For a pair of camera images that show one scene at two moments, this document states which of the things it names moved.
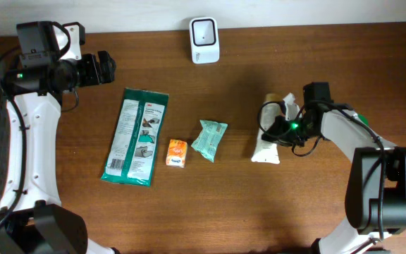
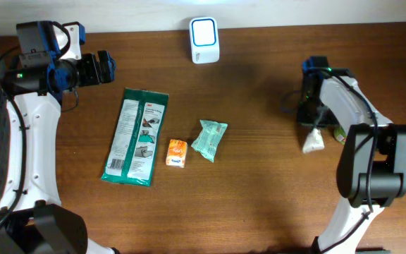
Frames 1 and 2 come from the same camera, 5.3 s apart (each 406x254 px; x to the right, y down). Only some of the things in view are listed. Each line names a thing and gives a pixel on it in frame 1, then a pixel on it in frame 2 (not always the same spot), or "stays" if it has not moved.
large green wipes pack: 137,130 stays
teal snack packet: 207,142 stays
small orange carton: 176,155 stays
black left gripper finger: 107,66 stays
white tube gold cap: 266,151 -> 314,142
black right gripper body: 285,126 -> 314,113
